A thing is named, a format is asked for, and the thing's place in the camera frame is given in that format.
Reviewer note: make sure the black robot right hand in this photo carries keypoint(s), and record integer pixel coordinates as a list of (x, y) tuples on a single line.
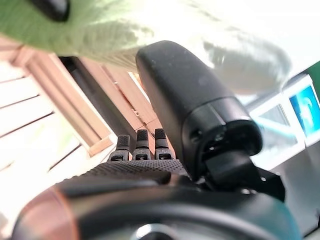
[(190, 100)]

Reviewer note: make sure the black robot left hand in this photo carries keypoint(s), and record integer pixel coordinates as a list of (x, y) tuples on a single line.
[(53, 8)]

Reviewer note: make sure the green white napa cabbage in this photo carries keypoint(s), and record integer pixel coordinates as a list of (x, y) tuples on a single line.
[(100, 30)]

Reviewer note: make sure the wooden vegetable display shelf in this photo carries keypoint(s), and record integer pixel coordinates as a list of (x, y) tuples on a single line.
[(117, 95)]

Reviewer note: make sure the light wooden slatted crate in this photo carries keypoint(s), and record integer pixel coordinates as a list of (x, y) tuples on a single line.
[(75, 107)]

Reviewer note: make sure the white framed blue panel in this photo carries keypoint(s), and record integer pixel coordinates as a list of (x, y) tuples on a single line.
[(305, 110)]

